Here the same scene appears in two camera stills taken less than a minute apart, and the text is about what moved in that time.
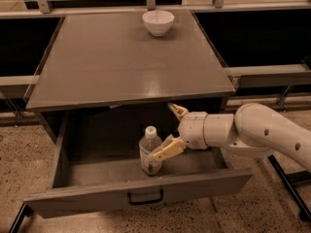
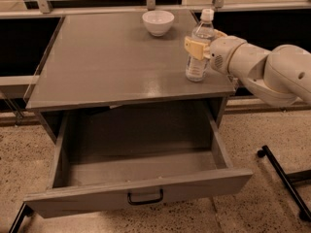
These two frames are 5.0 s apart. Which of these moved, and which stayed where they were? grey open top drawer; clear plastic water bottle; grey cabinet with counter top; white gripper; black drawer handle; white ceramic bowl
Moved: clear plastic water bottle; white gripper
Stayed: white ceramic bowl; black drawer handle; grey cabinet with counter top; grey open top drawer
